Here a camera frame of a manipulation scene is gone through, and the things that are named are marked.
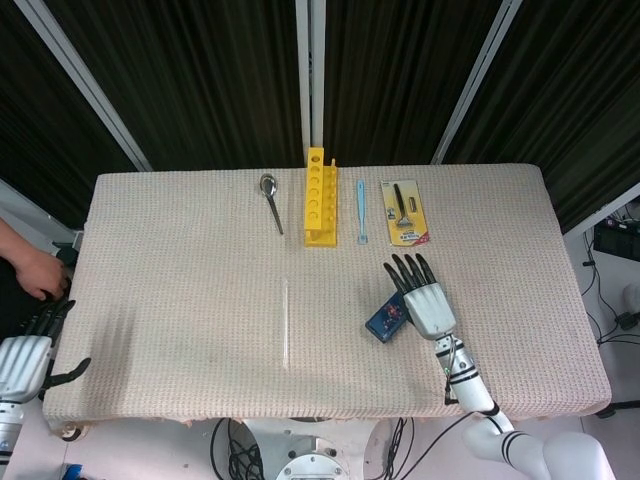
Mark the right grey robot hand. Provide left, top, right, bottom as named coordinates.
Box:
left=382, top=253, right=459, bottom=342

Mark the bare human hand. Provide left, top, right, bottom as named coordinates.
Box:
left=13, top=245, right=72, bottom=302

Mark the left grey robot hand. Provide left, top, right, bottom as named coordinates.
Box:
left=0, top=298, right=92, bottom=404

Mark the blue glasses case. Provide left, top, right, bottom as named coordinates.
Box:
left=364, top=292, right=413, bottom=344

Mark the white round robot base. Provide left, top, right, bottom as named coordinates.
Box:
left=239, top=417, right=396, bottom=480

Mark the bare human forearm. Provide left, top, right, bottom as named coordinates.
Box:
left=0, top=217, right=37, bottom=274

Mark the razor in yellow blister pack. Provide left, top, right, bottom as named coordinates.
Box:
left=379, top=179, right=432, bottom=247

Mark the light blue toothbrush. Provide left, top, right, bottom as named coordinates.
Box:
left=355, top=179, right=370, bottom=246

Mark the beige waffle-weave tablecloth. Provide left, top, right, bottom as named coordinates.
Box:
left=41, top=162, right=612, bottom=427

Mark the clear glass test tube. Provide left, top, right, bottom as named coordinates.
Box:
left=279, top=277, right=292, bottom=369

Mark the yellow test tube rack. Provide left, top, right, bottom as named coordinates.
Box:
left=302, top=146, right=339, bottom=249

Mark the black electronic device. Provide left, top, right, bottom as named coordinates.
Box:
left=593, top=219, right=640, bottom=260

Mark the black pleated curtain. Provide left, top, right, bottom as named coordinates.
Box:
left=0, top=0, right=640, bottom=234

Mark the thin black cable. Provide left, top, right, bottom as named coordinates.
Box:
left=581, top=234, right=640, bottom=347

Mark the white metal frame post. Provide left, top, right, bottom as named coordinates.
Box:
left=12, top=0, right=153, bottom=172
left=294, top=0, right=327, bottom=166
left=430, top=0, right=524, bottom=165

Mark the metal spoon black handle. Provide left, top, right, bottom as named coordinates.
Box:
left=258, top=172, right=285, bottom=236

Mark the black cable bundle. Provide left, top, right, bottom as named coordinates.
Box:
left=209, top=417, right=266, bottom=480

